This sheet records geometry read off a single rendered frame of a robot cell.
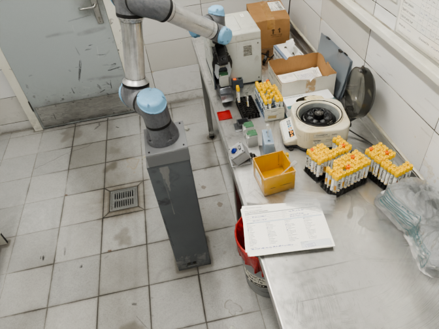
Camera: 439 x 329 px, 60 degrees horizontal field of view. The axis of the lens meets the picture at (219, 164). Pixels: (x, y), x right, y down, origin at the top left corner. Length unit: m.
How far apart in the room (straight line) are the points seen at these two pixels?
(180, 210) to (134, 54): 0.80
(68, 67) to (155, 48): 0.74
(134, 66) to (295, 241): 0.95
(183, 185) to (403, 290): 1.03
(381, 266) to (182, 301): 1.26
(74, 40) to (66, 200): 1.28
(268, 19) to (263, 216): 1.40
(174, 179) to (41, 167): 1.85
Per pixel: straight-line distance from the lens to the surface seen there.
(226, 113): 1.96
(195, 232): 2.12
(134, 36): 1.62
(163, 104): 1.61
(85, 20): 3.33
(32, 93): 3.69
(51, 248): 2.81
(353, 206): 1.53
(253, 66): 2.15
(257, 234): 1.39
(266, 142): 1.61
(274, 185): 1.50
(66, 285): 2.59
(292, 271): 1.33
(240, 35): 2.05
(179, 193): 1.87
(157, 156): 1.69
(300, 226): 1.42
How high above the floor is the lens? 2.02
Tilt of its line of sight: 43 degrees down
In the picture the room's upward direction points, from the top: 7 degrees counter-clockwise
